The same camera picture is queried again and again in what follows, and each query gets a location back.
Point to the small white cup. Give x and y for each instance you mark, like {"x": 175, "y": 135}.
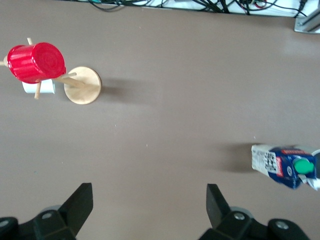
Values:
{"x": 46, "y": 87}

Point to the red plastic cup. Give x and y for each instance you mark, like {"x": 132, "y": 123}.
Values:
{"x": 37, "y": 62}

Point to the blue Pascal milk carton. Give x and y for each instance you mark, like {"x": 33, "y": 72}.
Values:
{"x": 275, "y": 162}

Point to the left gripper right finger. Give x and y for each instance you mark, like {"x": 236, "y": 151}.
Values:
{"x": 237, "y": 225}

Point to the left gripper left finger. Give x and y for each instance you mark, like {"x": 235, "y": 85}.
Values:
{"x": 50, "y": 225}

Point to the grey metal camera mount bracket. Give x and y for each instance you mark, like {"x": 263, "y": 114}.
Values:
{"x": 308, "y": 23}

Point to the wooden cup tree stand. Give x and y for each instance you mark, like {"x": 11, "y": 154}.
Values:
{"x": 83, "y": 90}

